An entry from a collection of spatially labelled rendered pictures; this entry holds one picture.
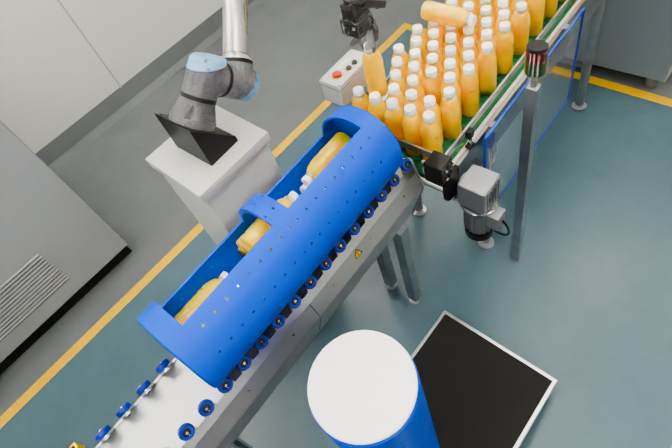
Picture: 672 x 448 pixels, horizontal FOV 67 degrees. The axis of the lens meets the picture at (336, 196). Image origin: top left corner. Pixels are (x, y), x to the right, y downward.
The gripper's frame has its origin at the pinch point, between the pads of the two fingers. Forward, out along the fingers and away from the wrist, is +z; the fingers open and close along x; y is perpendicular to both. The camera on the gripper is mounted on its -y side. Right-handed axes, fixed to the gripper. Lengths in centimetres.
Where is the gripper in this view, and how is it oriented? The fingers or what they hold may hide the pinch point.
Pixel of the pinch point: (369, 46)
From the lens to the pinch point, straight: 177.6
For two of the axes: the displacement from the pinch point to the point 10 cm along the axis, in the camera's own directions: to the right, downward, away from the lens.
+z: 2.1, 6.0, 7.7
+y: -6.2, 7.0, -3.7
